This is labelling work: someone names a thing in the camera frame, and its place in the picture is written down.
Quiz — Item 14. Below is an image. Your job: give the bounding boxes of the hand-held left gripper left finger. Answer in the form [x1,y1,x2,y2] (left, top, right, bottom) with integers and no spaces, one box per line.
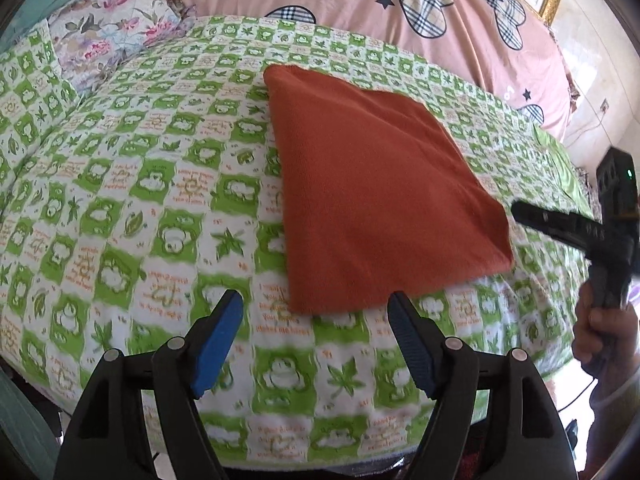
[57,289,245,480]

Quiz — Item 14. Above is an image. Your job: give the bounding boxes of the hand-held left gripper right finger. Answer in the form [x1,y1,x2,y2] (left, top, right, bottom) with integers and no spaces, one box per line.
[387,290,578,480]

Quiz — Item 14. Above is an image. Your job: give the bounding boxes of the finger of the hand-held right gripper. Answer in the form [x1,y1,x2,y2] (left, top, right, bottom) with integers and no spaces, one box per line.
[511,200,607,261]

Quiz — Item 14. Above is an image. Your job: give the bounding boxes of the orange knit sweater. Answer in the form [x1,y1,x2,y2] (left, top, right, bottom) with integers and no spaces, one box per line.
[263,64,516,316]

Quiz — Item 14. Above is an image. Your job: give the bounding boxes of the person's right forearm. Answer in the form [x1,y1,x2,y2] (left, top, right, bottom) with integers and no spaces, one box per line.
[587,352,640,478]

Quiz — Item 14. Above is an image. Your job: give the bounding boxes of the person's right hand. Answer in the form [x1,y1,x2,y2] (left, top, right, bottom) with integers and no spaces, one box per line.
[572,280,640,367]

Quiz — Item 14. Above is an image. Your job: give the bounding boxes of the plain green sheet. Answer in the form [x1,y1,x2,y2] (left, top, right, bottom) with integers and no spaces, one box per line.
[532,124,602,222]

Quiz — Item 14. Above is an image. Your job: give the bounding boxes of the green frog print blanket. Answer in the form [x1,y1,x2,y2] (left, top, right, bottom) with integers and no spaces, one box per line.
[0,14,603,472]

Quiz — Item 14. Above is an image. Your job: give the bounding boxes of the white floral pillow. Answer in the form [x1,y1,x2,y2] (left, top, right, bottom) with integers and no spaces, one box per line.
[47,0,199,94]

